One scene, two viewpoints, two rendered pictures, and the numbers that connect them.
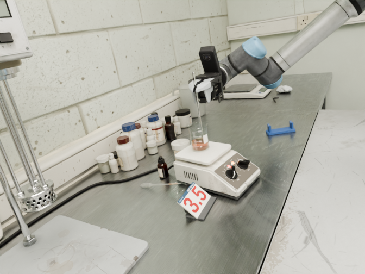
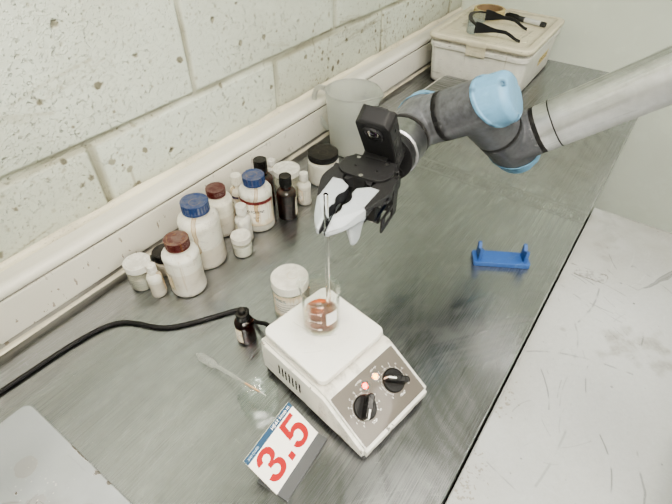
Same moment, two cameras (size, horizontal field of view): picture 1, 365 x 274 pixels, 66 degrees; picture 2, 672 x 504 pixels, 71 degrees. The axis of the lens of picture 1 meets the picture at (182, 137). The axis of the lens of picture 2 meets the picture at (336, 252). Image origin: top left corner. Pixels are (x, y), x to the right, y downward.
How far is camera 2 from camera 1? 0.37 m
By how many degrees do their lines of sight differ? 22
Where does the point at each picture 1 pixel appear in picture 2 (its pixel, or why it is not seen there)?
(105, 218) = (112, 436)
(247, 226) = not seen: outside the picture
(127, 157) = (183, 278)
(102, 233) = (94, 490)
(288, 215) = not seen: outside the picture
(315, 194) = (511, 489)
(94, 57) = (127, 30)
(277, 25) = not seen: outside the picture
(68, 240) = (29, 490)
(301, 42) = (609, 104)
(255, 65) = (487, 136)
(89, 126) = (115, 185)
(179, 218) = (245, 480)
